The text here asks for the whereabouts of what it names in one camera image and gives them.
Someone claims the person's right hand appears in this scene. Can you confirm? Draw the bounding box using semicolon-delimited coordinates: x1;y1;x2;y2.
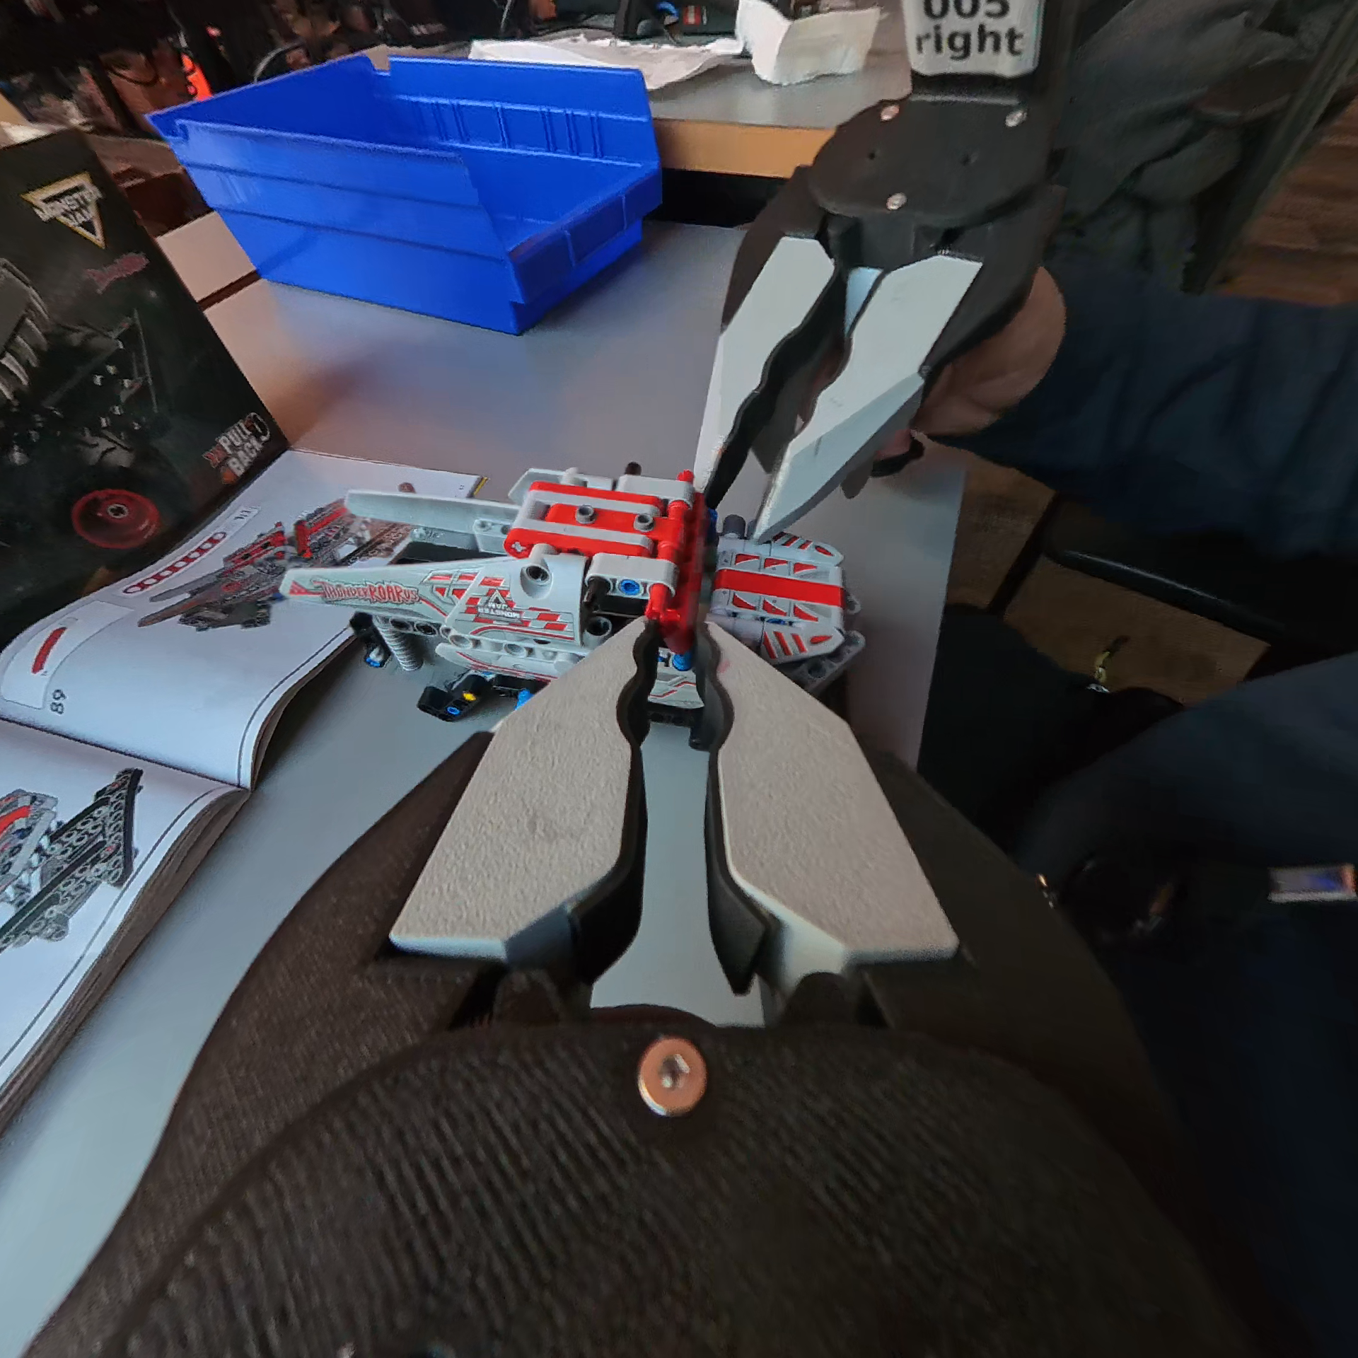
872;270;1066;469

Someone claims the grey jacket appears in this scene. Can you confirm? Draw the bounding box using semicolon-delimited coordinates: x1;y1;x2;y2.
1052;0;1358;293

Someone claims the red lego beam with holes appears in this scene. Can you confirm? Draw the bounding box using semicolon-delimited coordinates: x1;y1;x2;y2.
650;488;708;658

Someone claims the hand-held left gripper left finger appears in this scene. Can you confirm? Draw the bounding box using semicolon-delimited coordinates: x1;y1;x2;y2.
384;627;660;984

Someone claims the grey and red lego truck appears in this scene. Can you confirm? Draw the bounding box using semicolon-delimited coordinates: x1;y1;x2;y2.
280;459;866;745

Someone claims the open lego instruction booklet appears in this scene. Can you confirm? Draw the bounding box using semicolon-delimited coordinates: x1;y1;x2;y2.
0;452;484;1132

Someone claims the blue plastic bin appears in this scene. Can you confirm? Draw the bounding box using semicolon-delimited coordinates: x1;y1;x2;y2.
147;56;665;339

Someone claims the black badge reel lanyard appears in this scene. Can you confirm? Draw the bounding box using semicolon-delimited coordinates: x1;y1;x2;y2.
1037;857;1358;913

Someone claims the black lego set box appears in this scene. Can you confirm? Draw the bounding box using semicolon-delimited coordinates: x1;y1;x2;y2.
0;129;288;649

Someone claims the black chair frame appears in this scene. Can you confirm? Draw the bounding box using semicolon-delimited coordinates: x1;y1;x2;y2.
1043;499;1328;643

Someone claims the grey table with wooden edge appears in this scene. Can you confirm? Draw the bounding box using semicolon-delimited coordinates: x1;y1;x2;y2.
470;33;911;179

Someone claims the folded white tissue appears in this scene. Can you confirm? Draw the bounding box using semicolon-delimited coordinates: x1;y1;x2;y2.
738;0;911;90

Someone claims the crumpled white paper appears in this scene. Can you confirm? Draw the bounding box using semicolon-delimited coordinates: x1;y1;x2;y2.
470;41;741;94

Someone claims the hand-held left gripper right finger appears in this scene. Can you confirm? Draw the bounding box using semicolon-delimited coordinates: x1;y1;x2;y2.
695;621;964;999

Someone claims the person's right forearm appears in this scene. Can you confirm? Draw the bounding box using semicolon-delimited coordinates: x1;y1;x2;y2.
931;261;1358;559

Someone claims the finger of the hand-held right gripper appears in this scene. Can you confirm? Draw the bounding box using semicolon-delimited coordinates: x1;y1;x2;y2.
695;234;851;511
750;253;984;541

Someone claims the black device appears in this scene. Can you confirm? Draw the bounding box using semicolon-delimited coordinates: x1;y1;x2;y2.
614;0;741;44

